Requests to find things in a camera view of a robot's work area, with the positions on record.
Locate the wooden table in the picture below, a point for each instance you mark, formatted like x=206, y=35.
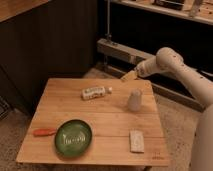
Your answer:
x=109, y=117

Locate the metal shelf rack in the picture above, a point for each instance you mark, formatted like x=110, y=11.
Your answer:
x=133, y=56

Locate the orange carrot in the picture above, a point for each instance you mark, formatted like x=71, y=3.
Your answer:
x=44, y=132

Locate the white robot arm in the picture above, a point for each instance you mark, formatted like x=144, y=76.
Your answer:
x=201, y=88

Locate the white upside-down cup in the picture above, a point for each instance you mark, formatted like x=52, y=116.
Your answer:
x=134, y=100

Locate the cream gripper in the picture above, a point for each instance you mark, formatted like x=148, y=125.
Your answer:
x=131, y=75

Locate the white sponge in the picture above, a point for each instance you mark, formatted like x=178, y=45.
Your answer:
x=136, y=141

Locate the white labelled bottle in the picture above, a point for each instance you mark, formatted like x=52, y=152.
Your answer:
x=95, y=92

